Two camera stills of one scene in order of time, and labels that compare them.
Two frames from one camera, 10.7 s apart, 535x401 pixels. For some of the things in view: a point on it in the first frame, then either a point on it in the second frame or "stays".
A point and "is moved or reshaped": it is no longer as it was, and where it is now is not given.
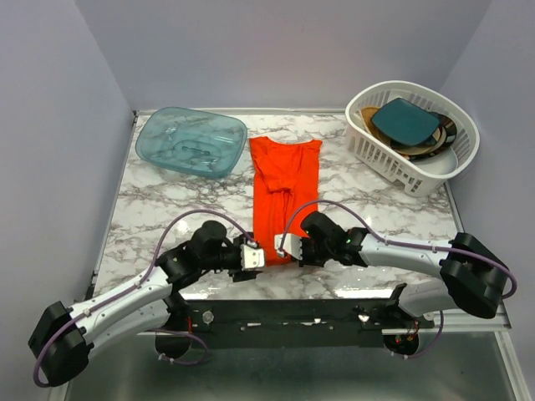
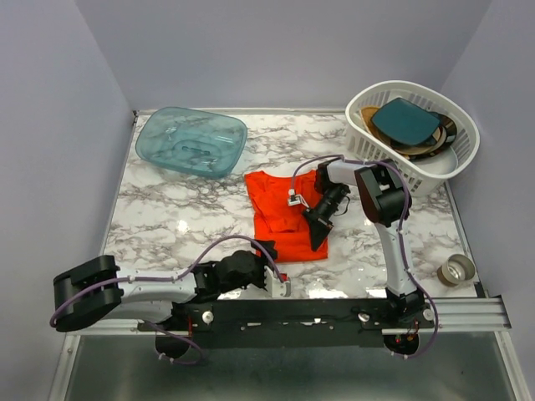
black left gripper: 239,275 → 263,259
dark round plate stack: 445,138 stays
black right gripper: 305,261 → 318,228
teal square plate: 407,122 stays
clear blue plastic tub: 190,140 stays
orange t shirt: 285,178 is moved or reshaped
